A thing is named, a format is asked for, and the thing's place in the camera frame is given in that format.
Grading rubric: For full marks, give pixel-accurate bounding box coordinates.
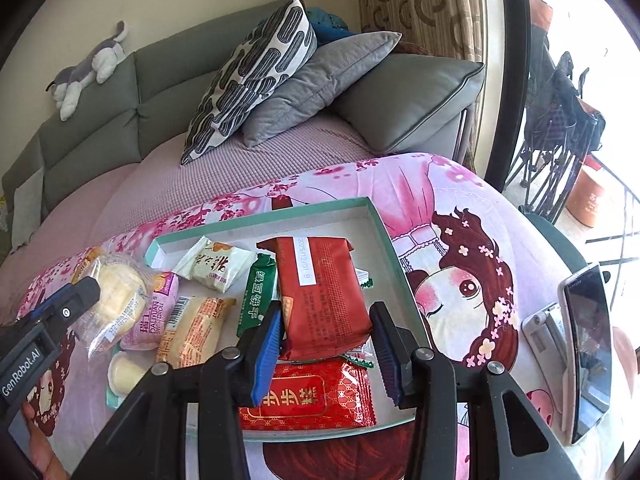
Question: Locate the pale green silver packet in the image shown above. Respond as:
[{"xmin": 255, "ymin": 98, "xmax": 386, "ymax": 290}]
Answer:
[{"xmin": 341, "ymin": 268, "xmax": 374, "ymax": 370}]

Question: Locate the yellow cake packet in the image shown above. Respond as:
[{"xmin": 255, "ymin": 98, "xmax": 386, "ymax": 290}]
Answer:
[{"xmin": 70, "ymin": 246, "xmax": 105, "ymax": 284}]

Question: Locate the red patterned cake packet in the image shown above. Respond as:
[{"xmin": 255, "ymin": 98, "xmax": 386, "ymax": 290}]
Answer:
[{"xmin": 240, "ymin": 358, "xmax": 376, "ymax": 431}]

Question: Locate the green mung cake packet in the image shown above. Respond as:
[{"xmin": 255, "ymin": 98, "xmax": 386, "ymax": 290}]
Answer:
[{"xmin": 236, "ymin": 254, "xmax": 278, "ymax": 338}]

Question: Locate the clear round bun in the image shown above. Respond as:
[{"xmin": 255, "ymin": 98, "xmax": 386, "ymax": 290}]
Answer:
[{"xmin": 73, "ymin": 254, "xmax": 155, "ymax": 361}]

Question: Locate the orange barcode bread packet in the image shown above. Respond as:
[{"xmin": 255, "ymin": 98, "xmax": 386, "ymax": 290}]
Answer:
[{"xmin": 155, "ymin": 296, "xmax": 236, "ymax": 368}]

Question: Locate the teal cardboard box lid tray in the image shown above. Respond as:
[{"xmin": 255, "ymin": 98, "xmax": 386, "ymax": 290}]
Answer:
[{"xmin": 103, "ymin": 195, "xmax": 436, "ymax": 443}]

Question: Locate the dark red biscuit packet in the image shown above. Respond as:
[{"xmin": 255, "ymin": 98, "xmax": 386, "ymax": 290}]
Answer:
[{"xmin": 256, "ymin": 236, "xmax": 355, "ymax": 362}]

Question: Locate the orange jelly cup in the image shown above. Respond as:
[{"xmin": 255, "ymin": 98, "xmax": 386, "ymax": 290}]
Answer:
[{"xmin": 107, "ymin": 351, "xmax": 153, "ymax": 398}]

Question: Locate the pink bread packet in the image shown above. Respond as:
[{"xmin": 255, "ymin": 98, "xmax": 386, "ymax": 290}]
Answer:
[{"xmin": 119, "ymin": 272, "xmax": 179, "ymax": 351}]

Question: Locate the white cream snack packet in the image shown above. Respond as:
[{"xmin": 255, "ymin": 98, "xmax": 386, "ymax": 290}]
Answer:
[{"xmin": 172, "ymin": 236, "xmax": 256, "ymax": 292}]

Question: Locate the person's left hand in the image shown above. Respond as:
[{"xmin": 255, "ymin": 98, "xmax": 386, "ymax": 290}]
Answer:
[{"xmin": 22, "ymin": 402, "xmax": 70, "ymax": 480}]

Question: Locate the light grey cushion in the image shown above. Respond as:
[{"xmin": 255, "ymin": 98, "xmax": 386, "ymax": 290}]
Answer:
[{"xmin": 11, "ymin": 168, "xmax": 44, "ymax": 252}]

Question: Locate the pink cartoon girl cloth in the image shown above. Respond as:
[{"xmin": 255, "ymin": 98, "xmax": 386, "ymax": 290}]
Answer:
[{"xmin": 17, "ymin": 154, "xmax": 573, "ymax": 479}]

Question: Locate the white phone stand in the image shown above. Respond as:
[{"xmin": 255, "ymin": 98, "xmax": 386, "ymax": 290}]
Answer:
[{"xmin": 522, "ymin": 302, "xmax": 572, "ymax": 432}]

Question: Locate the smartphone on stand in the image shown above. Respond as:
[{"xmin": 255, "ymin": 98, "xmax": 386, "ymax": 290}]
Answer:
[{"xmin": 558, "ymin": 263, "xmax": 613, "ymax": 445}]

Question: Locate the grey fabric sofa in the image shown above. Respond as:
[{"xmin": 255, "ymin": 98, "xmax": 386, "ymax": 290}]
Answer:
[{"xmin": 0, "ymin": 0, "xmax": 486, "ymax": 221}]

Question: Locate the grey white plush toy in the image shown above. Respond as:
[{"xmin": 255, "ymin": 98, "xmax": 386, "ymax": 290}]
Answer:
[{"xmin": 46, "ymin": 21, "xmax": 128, "ymax": 122}]

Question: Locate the orange bucket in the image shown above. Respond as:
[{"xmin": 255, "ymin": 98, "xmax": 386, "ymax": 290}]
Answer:
[{"xmin": 566, "ymin": 155, "xmax": 604, "ymax": 228}]

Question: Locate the grey-green piped cushion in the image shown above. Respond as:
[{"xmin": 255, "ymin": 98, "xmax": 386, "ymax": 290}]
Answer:
[{"xmin": 332, "ymin": 54, "xmax": 485, "ymax": 162}]

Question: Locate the grey pillow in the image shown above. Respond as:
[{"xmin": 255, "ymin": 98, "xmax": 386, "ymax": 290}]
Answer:
[{"xmin": 242, "ymin": 32, "xmax": 401, "ymax": 148}]

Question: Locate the black folding rack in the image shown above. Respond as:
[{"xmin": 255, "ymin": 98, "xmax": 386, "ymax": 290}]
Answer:
[{"xmin": 506, "ymin": 0, "xmax": 605, "ymax": 223}]

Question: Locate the black white patterned pillow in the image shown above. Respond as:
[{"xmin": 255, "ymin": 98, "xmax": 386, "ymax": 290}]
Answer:
[{"xmin": 180, "ymin": 0, "xmax": 317, "ymax": 166}]

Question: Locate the blue garment behind pillows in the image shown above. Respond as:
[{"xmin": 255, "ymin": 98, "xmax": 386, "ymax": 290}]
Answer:
[{"xmin": 307, "ymin": 6, "xmax": 354, "ymax": 47}]

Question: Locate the brown patterned curtain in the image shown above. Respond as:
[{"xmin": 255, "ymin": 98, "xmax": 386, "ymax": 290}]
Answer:
[{"xmin": 359, "ymin": 0, "xmax": 486, "ymax": 169}]

